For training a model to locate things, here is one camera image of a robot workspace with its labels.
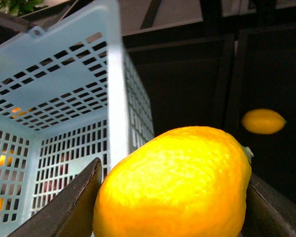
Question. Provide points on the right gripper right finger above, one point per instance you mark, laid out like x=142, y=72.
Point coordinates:
x=268, y=213

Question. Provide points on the light blue plastic basket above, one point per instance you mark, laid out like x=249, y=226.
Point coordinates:
x=68, y=94

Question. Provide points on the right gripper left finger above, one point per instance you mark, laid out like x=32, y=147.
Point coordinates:
x=70, y=213

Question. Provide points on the distant yellow lemon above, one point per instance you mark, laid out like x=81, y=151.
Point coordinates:
x=263, y=121

